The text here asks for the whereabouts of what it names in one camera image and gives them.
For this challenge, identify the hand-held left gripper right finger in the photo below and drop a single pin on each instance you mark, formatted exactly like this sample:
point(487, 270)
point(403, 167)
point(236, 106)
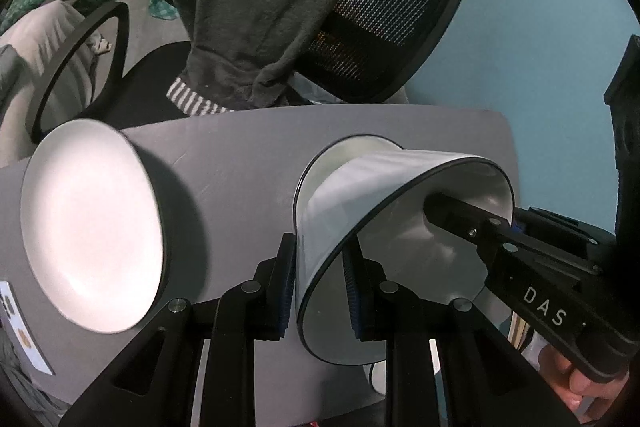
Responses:
point(357, 302)

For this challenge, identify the white phone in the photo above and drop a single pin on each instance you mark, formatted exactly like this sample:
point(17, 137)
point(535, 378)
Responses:
point(20, 332)

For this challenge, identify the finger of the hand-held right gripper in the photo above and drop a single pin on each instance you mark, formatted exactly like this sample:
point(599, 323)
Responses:
point(460, 219)
point(550, 222)

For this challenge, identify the bed with grey sheet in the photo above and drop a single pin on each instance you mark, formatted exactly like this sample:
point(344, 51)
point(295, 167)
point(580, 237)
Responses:
point(55, 57)

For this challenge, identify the person's right hand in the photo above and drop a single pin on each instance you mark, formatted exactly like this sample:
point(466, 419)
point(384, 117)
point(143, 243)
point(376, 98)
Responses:
point(570, 377)

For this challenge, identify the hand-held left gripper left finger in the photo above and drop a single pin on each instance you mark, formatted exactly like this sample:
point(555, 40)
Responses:
point(282, 292)

